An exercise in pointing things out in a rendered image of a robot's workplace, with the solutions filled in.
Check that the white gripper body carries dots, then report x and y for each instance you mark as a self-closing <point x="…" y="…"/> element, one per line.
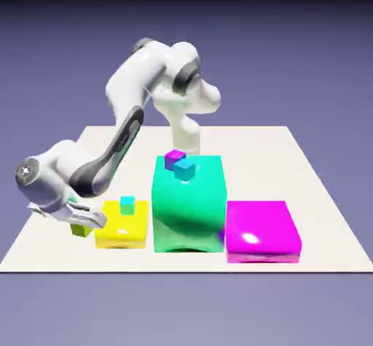
<point x="84" y="216"/>

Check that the small yellow-green cube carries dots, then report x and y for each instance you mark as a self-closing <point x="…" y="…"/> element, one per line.
<point x="81" y="230"/>

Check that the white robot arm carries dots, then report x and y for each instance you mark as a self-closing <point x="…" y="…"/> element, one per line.
<point x="128" y="78"/>

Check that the small cyan cube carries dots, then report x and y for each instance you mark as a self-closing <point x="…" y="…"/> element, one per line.
<point x="127" y="205"/>

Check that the small purple cube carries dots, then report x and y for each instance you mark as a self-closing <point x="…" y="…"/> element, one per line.
<point x="172" y="158"/>

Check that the small blue cube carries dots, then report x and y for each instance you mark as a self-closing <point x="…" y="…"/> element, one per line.
<point x="184" y="169"/>

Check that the large yellow box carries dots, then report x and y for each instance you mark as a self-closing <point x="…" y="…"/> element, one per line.
<point x="122" y="229"/>

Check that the large green box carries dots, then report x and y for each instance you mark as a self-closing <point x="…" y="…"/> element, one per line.
<point x="189" y="206"/>

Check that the large magenta box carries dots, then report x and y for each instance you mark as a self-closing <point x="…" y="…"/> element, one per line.
<point x="259" y="229"/>

